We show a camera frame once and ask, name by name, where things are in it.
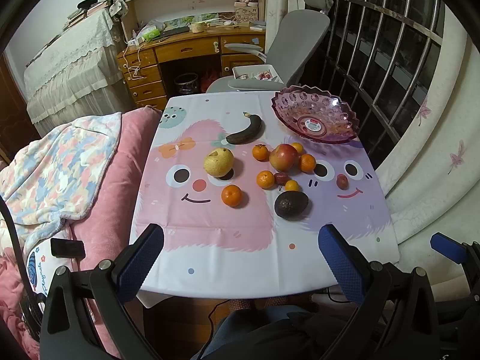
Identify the pink glass fruit bowl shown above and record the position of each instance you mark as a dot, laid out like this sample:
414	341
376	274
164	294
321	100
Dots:
315	114

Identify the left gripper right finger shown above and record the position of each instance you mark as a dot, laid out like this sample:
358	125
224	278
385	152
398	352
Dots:
366	284

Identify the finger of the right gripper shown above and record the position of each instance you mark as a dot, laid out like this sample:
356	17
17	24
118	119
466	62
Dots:
449	248

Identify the wooden desk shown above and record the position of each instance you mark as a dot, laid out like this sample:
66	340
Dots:
149	70

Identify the white tray on chair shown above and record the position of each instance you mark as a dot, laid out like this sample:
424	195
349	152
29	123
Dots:
258	72

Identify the dark avocado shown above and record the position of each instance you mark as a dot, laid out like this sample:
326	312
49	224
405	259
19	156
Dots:
291	204

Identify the red lychee centre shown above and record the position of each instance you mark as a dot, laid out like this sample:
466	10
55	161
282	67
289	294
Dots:
281	178

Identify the large wrinkled orange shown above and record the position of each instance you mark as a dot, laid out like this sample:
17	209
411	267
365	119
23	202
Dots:
307	163

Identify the black waste bin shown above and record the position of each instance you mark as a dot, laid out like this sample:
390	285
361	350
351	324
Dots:
187	83

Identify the red apple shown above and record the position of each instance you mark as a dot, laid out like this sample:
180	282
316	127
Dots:
283	157

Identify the pastel patterned blanket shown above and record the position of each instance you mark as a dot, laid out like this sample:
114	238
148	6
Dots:
56	179

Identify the grey office chair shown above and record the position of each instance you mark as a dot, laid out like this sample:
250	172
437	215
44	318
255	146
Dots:
298	37

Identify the small yellow orange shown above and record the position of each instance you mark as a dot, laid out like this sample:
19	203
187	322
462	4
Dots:
298	147
292	185

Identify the wrinkled red fruit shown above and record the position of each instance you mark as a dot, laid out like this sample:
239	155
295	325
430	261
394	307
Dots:
342	182

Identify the small yellow orange front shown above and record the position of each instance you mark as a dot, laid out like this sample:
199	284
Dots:
292	185

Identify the white floral curtain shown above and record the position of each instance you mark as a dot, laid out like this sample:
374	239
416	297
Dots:
431	178

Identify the cartoon printed tablecloth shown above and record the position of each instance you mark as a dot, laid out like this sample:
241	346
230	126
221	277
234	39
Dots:
212	250

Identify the yellow pear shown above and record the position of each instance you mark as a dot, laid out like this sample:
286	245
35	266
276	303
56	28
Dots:
219	162

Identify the small yellow orange back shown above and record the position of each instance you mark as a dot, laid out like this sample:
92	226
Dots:
298	147

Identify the mandarin with stem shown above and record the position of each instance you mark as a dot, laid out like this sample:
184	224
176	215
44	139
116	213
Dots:
260	152

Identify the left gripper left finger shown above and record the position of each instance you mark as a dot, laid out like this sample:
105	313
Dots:
119	283

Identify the lace covered piano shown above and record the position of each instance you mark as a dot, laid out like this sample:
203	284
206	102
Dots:
78	75

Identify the metal window bars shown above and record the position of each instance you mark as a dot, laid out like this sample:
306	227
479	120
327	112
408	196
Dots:
379	56

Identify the blackened banana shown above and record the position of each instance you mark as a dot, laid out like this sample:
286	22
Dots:
249	133

